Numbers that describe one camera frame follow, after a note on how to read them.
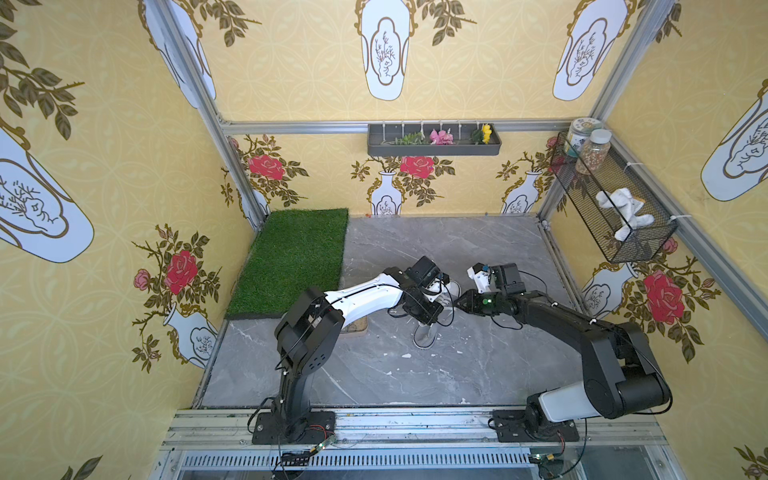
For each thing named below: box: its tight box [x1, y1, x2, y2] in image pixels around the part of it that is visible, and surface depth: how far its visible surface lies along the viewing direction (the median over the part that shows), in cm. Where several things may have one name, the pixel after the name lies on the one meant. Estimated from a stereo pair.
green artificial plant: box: [380, 132, 428, 145], surface depth 90 cm
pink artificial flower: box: [430, 128, 455, 146], surface depth 90 cm
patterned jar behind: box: [567, 117, 603, 157], surface depth 88 cm
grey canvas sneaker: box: [412, 281, 462, 349], surface depth 88 cm
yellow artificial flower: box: [482, 123, 492, 144], surface depth 90 cm
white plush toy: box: [596, 187, 655, 242], surface depth 73 cm
